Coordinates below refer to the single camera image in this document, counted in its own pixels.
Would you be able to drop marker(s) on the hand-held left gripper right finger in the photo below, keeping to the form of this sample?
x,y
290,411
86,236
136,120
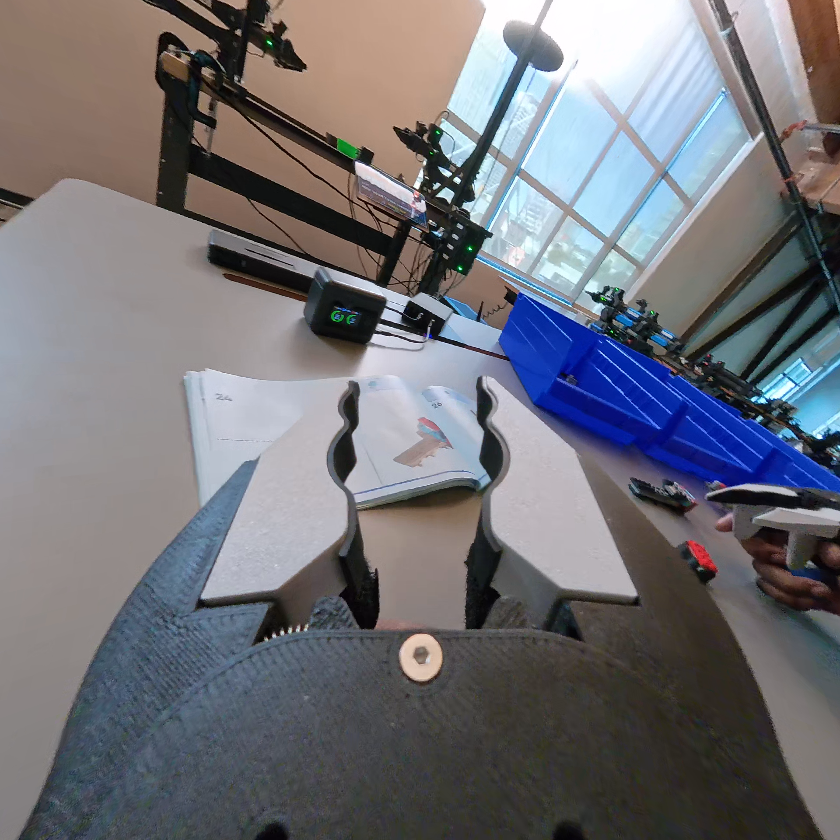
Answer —
x,y
558,525

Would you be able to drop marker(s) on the black metal stand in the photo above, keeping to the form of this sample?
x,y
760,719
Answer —
x,y
518,85

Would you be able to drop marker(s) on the white adjacent desk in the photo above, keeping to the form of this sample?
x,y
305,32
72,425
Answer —
x,y
482,336

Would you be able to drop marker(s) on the black hub green lights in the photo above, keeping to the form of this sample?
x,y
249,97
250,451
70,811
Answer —
x,y
459,246

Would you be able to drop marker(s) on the clear acrylic sign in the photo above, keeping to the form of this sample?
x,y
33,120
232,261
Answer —
x,y
390,193

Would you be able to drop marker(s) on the grey desk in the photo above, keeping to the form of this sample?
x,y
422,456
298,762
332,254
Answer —
x,y
98,328

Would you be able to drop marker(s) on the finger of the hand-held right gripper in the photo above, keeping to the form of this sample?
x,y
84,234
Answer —
x,y
800,525
754,493

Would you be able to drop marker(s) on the large window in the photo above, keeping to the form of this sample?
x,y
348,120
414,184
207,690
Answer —
x,y
590,131

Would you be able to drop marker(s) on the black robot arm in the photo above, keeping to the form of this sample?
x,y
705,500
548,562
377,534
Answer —
x,y
433,157
646,325
604,305
262,39
722,380

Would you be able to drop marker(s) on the black metal desk frame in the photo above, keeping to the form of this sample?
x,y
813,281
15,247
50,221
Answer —
x,y
275,190

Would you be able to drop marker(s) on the red black toy brick build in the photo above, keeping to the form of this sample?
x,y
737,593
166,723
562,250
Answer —
x,y
699,561

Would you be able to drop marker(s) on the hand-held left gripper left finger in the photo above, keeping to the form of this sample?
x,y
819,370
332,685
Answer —
x,y
282,525

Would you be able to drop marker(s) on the long black toy brick assembly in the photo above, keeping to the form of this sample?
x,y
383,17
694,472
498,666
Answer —
x,y
663,495

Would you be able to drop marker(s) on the small black flat box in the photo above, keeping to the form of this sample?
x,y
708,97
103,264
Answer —
x,y
430,315

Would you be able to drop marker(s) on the instruction booklet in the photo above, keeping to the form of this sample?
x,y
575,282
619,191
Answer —
x,y
262,407

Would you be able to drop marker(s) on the person's right hand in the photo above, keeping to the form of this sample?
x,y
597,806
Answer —
x,y
787,594

